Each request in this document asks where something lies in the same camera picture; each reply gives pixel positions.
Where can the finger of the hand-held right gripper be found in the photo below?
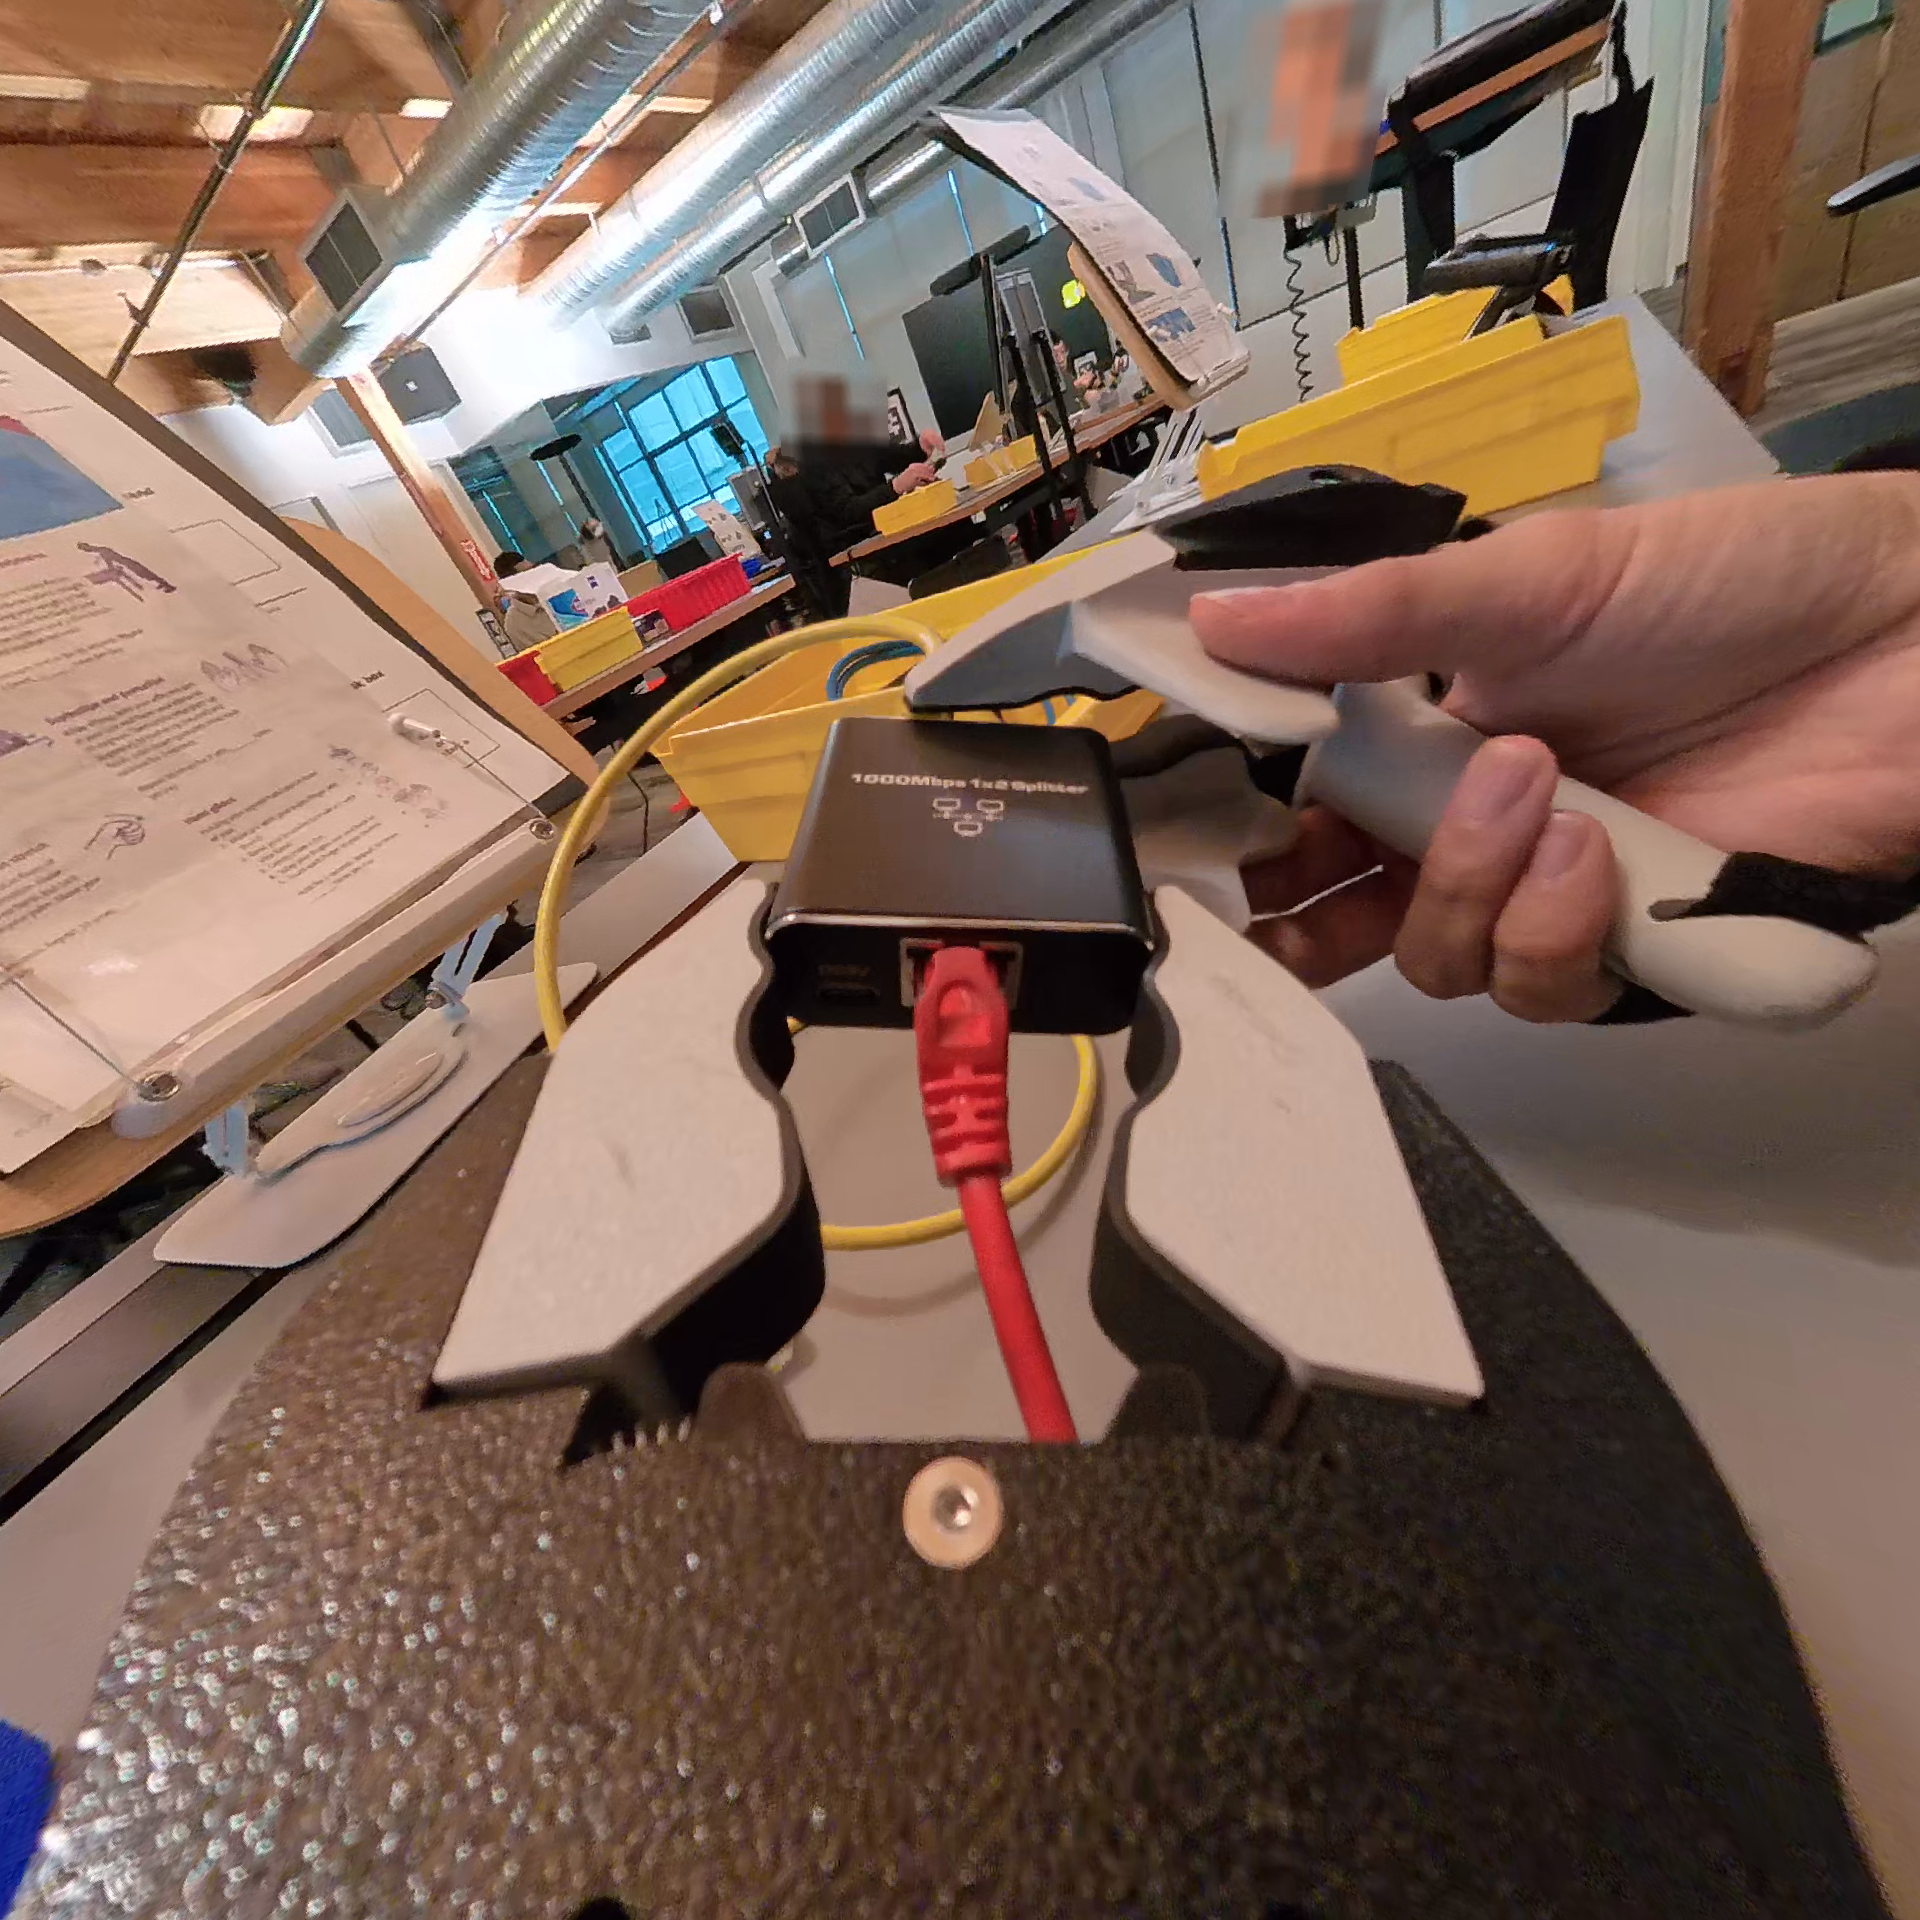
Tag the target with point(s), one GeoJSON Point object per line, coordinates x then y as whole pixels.
{"type": "Point", "coordinates": [1066, 615]}
{"type": "Point", "coordinates": [1214, 826]}

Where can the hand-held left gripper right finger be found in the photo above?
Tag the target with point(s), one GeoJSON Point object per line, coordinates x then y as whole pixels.
{"type": "Point", "coordinates": [1289, 1185]}

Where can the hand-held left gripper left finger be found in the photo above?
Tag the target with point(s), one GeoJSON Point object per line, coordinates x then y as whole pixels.
{"type": "Point", "coordinates": [628, 1185]}

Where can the black network splitter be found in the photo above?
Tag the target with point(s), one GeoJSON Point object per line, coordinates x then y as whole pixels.
{"type": "Point", "coordinates": [961, 855]}

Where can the blue plastic bin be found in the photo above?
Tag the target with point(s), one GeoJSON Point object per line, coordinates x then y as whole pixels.
{"type": "Point", "coordinates": [22, 1794]}

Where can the black standing desk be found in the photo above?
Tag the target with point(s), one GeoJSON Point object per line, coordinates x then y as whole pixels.
{"type": "Point", "coordinates": [1499, 91]}

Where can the person's right hand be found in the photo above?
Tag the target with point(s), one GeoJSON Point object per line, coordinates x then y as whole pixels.
{"type": "Point", "coordinates": [1724, 646]}

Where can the large yellow plastic bin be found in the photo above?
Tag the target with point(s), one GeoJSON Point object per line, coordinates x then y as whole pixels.
{"type": "Point", "coordinates": [1425, 422]}
{"type": "Point", "coordinates": [1441, 323]}

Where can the small yellow plastic bin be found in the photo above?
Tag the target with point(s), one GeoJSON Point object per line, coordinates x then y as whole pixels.
{"type": "Point", "coordinates": [587, 649]}
{"type": "Point", "coordinates": [914, 510]}

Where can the large black screen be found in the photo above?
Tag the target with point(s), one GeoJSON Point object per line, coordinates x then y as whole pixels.
{"type": "Point", "coordinates": [953, 340]}

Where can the wooden document stand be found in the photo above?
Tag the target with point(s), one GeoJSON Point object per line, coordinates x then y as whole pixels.
{"type": "Point", "coordinates": [1141, 254]}

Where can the instruction sheet on wooden stand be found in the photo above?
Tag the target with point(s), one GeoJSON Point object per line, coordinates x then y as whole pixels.
{"type": "Point", "coordinates": [270, 1214]}

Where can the red plastic bin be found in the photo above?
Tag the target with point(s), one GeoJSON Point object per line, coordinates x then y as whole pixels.
{"type": "Point", "coordinates": [681, 588]}

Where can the white blue cardboard box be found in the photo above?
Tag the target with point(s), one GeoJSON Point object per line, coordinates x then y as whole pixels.
{"type": "Point", "coordinates": [580, 599]}

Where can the printed instruction sheet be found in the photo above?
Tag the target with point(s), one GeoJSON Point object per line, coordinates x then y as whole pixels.
{"type": "Point", "coordinates": [224, 750]}

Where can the black loudspeaker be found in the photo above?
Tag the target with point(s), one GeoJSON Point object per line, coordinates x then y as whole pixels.
{"type": "Point", "coordinates": [416, 382]}

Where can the silver air duct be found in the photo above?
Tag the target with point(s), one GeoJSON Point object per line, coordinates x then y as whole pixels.
{"type": "Point", "coordinates": [840, 137]}
{"type": "Point", "coordinates": [493, 165]}

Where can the wooden support post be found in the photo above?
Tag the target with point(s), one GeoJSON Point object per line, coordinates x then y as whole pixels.
{"type": "Point", "coordinates": [1756, 182]}

